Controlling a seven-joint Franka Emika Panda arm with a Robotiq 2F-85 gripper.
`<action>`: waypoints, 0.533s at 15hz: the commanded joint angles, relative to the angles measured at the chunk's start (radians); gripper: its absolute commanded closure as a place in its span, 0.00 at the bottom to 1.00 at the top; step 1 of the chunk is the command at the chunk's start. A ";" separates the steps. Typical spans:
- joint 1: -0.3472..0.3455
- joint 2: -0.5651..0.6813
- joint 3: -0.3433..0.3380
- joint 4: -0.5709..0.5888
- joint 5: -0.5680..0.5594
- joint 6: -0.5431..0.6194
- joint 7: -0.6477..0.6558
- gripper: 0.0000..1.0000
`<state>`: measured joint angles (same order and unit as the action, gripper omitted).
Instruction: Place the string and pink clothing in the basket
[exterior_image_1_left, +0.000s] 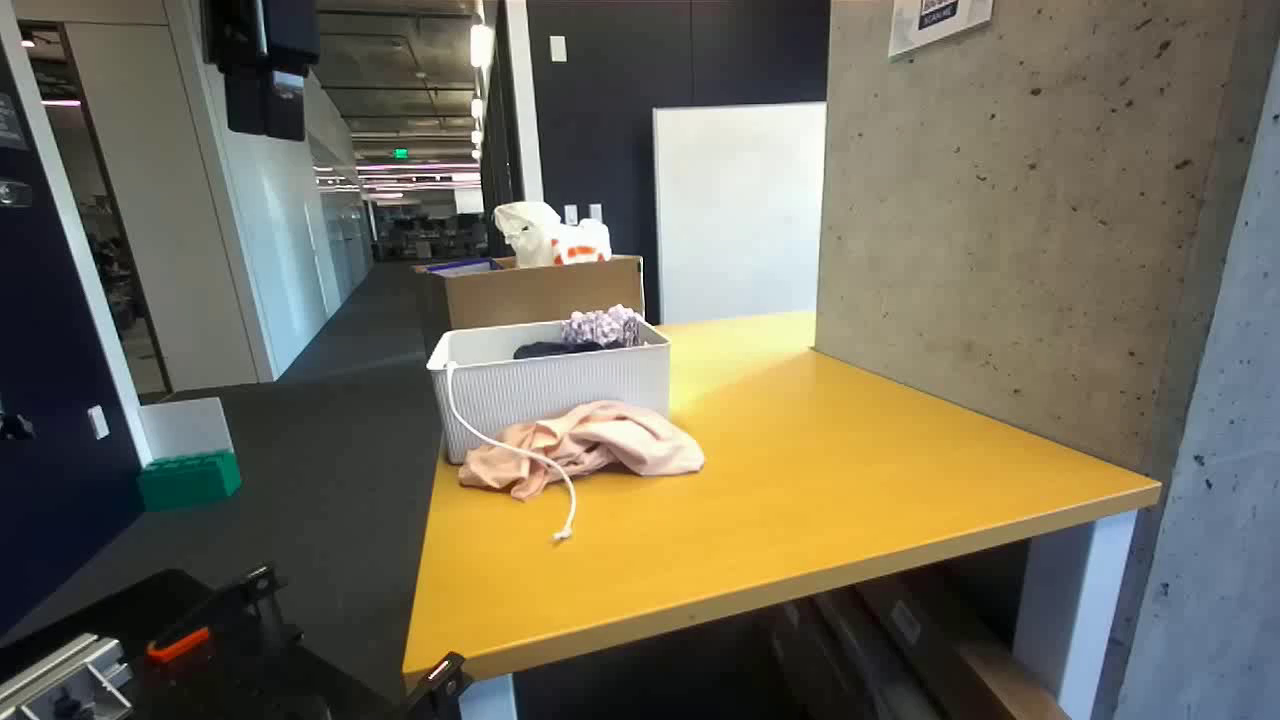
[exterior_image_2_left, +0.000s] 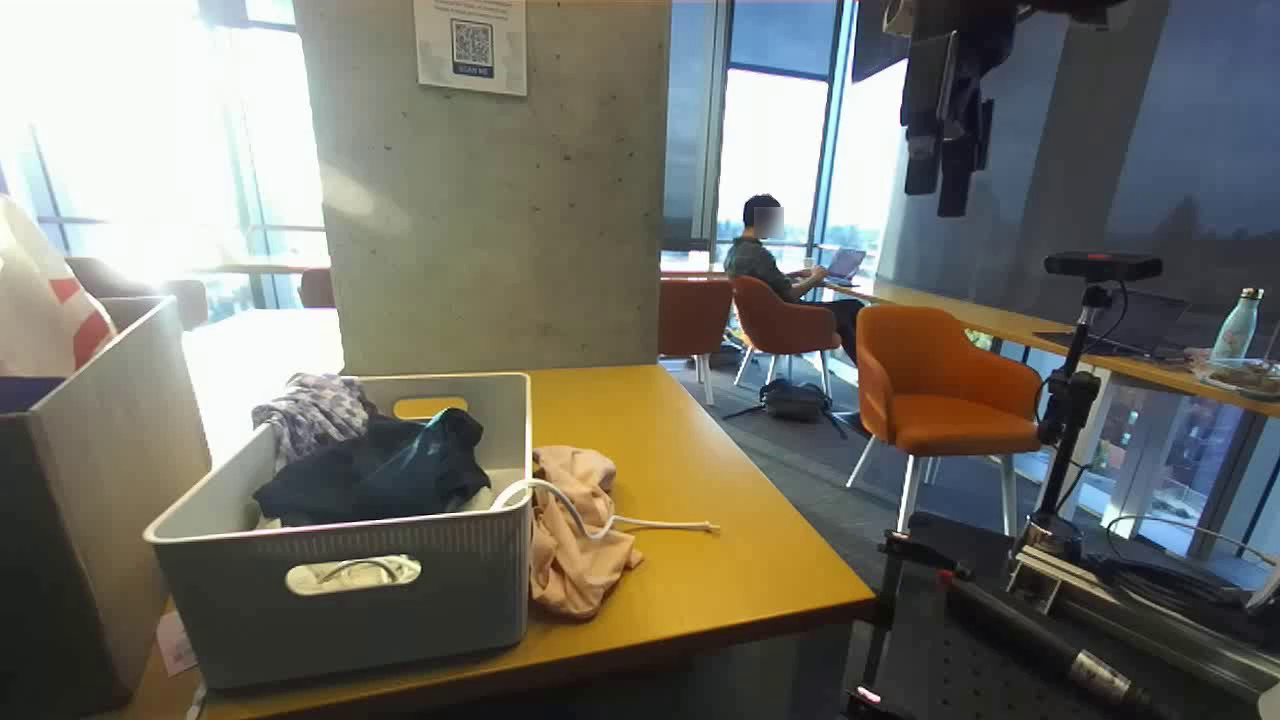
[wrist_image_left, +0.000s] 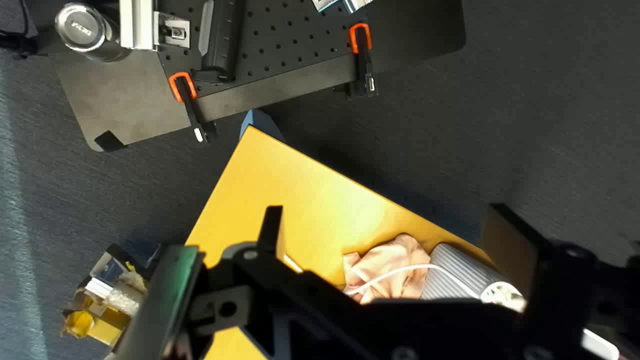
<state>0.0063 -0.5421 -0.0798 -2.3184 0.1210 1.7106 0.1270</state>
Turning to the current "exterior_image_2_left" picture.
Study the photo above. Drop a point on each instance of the pink clothing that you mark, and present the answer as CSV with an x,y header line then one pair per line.
x,y
572,569

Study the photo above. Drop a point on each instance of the dark navy clothing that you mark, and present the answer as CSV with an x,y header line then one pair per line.
x,y
393,470

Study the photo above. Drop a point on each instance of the grey plastic laundry basket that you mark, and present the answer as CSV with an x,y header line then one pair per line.
x,y
275,603

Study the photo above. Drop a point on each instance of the floral patterned clothing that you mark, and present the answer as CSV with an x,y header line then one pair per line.
x,y
313,413

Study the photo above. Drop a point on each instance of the orange chair far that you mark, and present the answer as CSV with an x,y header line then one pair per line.
x,y
692,314

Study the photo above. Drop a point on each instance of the orange chair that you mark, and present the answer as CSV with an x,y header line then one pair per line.
x,y
778,324
935,393
692,314

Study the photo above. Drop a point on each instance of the orange chair middle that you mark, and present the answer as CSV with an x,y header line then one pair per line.
x,y
778,324

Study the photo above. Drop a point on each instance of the seated person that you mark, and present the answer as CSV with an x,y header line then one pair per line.
x,y
749,258

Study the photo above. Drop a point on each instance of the dark backpack on floor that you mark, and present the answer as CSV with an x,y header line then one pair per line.
x,y
793,402

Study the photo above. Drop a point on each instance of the open laptop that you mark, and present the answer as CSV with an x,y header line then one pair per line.
x,y
842,270

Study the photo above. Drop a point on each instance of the orange chair front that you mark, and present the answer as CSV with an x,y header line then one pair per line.
x,y
935,393

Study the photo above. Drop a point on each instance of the QR code paper sign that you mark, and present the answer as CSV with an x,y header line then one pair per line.
x,y
472,47

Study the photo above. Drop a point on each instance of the large grey storage box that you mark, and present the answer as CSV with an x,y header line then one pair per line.
x,y
80,474

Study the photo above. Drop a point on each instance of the white water bottle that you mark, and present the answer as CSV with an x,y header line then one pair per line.
x,y
1239,329

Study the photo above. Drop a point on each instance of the white red bag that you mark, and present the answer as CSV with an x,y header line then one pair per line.
x,y
49,323

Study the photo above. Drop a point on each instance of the black camera on tripod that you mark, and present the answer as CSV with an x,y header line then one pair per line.
x,y
1069,384

